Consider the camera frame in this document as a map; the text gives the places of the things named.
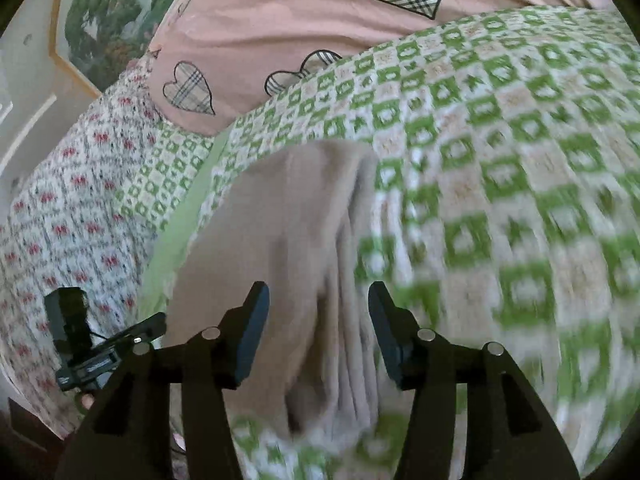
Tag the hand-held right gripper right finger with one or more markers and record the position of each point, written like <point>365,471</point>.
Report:
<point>387,331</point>

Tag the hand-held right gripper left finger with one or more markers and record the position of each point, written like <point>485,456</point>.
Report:
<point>252,331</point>

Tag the pink pillow with plaid hearts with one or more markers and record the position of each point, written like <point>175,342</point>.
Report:
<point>280,20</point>

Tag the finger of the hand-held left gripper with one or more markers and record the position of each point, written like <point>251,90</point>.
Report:
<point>145,327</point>

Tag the green checked blanket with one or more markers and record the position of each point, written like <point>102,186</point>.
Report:
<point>500,185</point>

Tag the framed landscape wall picture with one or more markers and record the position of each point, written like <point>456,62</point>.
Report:
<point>110,15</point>

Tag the white floral quilt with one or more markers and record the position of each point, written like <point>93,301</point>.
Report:
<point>65,210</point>

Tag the beige knitted sweater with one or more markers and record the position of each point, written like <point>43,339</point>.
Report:
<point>300,220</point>

